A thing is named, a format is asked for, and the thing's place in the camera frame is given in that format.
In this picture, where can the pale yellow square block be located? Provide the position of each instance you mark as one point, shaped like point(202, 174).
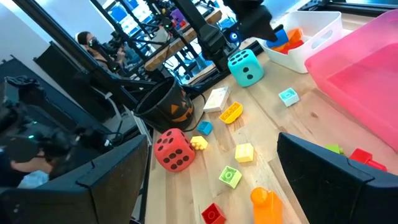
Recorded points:
point(244, 153)

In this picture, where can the white card deck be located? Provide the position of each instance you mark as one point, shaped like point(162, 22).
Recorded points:
point(216, 99)

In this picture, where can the small olive green block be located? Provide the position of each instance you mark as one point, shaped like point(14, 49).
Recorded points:
point(334, 148)

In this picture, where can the wooden workbench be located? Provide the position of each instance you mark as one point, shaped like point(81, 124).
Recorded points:
point(174, 46)

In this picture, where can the yellow block with studs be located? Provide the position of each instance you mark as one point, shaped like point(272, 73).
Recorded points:
point(199, 143)

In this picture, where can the orange block with round stud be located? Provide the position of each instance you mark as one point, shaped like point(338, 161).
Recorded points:
point(267, 207)

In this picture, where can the large blue toy block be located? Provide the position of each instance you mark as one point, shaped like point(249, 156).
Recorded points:
point(279, 39)

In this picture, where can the black flat panel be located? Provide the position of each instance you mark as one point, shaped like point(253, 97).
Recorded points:
point(59, 84)

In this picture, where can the small red square block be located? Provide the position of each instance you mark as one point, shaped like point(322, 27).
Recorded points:
point(214, 215)

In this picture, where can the pink plastic bin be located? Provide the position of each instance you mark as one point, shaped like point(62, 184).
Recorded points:
point(357, 77)

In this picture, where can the orange toy block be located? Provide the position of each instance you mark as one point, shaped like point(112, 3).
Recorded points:
point(295, 34)

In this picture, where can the red foam die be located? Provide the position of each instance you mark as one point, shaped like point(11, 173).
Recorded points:
point(174, 149)

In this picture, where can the teal foam die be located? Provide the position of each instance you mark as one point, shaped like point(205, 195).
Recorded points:
point(245, 70)

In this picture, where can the small teal square block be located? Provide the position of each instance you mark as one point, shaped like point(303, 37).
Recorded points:
point(289, 97)

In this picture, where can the small blue square block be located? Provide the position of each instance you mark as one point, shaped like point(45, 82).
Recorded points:
point(205, 128)

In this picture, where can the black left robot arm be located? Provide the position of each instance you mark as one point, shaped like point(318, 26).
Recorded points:
point(214, 43)

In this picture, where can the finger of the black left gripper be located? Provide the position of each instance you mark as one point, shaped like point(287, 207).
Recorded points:
point(264, 29)

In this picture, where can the yellow arched block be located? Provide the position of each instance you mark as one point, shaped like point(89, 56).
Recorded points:
point(230, 113)

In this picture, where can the white plastic bin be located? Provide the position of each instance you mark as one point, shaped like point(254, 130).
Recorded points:
point(311, 53)

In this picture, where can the small pale green block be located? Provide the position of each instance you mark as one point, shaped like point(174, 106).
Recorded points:
point(230, 177)

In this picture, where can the person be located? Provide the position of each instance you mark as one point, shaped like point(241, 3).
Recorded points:
point(31, 166)
point(90, 42)

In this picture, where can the black pumpkin-face bucket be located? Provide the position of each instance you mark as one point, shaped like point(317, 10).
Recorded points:
point(168, 109)

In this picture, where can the long red toy block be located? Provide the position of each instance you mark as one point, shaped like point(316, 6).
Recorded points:
point(360, 155)

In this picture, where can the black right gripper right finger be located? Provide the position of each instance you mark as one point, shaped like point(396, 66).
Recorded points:
point(335, 193)

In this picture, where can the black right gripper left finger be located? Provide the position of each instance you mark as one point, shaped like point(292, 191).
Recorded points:
point(93, 199)

